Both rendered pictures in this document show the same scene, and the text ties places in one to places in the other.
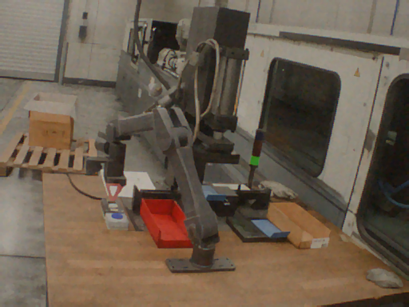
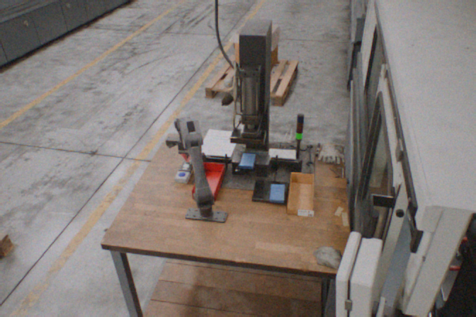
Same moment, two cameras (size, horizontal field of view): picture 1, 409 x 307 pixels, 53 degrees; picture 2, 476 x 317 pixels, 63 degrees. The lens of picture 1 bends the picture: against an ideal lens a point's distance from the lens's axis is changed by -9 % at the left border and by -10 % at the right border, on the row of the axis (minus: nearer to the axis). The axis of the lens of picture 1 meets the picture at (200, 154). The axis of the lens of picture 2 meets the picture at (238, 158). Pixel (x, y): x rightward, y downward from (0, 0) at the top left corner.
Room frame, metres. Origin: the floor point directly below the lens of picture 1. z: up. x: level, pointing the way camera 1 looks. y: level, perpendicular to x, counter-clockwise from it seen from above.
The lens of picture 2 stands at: (0.05, -0.96, 2.21)
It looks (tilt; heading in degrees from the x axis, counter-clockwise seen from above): 35 degrees down; 33
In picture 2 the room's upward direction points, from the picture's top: 1 degrees counter-clockwise
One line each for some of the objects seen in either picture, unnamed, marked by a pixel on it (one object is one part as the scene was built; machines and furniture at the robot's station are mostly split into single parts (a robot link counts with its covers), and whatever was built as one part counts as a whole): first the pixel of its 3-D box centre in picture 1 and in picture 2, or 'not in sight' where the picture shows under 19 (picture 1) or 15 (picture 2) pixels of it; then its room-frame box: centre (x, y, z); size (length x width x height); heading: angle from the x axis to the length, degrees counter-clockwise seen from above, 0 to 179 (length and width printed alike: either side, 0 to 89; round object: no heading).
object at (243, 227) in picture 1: (256, 229); (270, 191); (1.45, -0.24, 0.91); 0.17 x 0.16 x 0.02; 112
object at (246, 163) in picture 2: (208, 189); (247, 159); (1.53, -0.05, 1.00); 0.15 x 0.07 x 0.03; 22
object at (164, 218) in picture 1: (166, 222); (209, 180); (1.34, 0.07, 0.93); 0.25 x 0.12 x 0.06; 22
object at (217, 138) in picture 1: (208, 121); (250, 113); (1.63, -0.01, 1.22); 0.26 x 0.18 x 0.30; 22
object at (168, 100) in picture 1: (165, 101); (236, 91); (1.78, 0.17, 1.25); 0.19 x 0.07 x 0.19; 112
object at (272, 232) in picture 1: (270, 225); (277, 192); (1.44, -0.28, 0.93); 0.15 x 0.07 x 0.03; 25
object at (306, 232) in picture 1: (297, 225); (301, 194); (1.49, -0.40, 0.93); 0.25 x 0.13 x 0.08; 22
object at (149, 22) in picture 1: (154, 44); not in sight; (8.53, 1.21, 1.24); 2.95 x 0.98 x 0.90; 19
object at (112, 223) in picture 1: (116, 225); (182, 179); (1.31, 0.23, 0.90); 0.07 x 0.07 x 0.06; 22
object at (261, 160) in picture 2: (208, 191); (251, 158); (1.57, -0.05, 0.98); 0.20 x 0.10 x 0.01; 112
